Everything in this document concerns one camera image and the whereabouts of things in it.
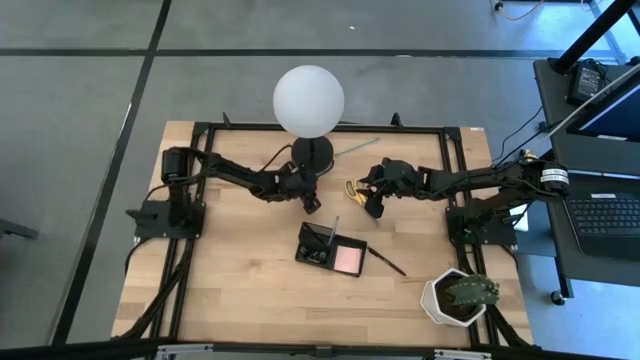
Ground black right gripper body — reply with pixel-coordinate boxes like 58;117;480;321
372;157;425;199

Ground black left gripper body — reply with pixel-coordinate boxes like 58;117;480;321
269;162;319;201

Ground teal pencil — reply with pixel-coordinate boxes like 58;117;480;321
333;136;381;157

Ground pink sticky note pad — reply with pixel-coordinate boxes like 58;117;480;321
333;244;364;275

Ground black mesh desk organizer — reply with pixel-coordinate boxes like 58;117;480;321
294;221;369;279

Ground black pen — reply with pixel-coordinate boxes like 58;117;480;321
366;246;407;277

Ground white globe table lamp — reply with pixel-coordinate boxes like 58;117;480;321
272;64;346;175

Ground white hexagonal plant pot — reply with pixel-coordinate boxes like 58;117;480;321
419;267;487;329

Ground white paper sheet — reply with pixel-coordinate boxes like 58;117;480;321
508;203;530;234

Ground green cactus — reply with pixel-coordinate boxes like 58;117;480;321
446;273;501;308

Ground black rig beam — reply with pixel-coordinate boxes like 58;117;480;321
0;337;640;360

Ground black side desk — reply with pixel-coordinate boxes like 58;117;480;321
532;57;640;301

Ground thin white rod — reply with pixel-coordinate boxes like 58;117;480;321
541;63;640;142

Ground black power adapter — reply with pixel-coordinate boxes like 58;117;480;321
567;59;609;106

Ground black laptop keyboard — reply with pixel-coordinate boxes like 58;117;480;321
563;192;640;261

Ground dark flat screen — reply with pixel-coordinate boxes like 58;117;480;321
566;82;640;144

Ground black diagonal pole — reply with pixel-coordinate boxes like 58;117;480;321
549;0;640;75

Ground black chair leg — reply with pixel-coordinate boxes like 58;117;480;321
0;217;40;242

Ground yellow-handled scissors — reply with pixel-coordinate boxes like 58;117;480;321
343;178;370;208

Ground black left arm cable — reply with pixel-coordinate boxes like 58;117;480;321
256;143;295;175

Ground black aluminium table frame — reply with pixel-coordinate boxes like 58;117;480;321
119;112;534;351

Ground black floor cables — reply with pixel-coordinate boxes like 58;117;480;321
492;104;557;169

